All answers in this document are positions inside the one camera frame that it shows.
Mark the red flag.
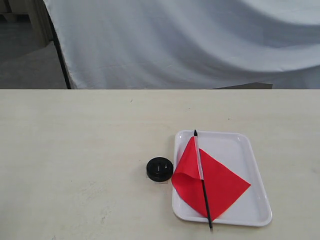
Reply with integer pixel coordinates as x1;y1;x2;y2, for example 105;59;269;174
171;130;251;229

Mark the black round flag base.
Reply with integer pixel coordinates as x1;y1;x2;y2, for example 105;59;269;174
146;156;174;183

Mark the white plastic tray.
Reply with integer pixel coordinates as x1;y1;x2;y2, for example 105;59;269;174
172;130;272;227

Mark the black backdrop frame pole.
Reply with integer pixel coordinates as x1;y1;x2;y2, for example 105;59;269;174
45;5;72;90

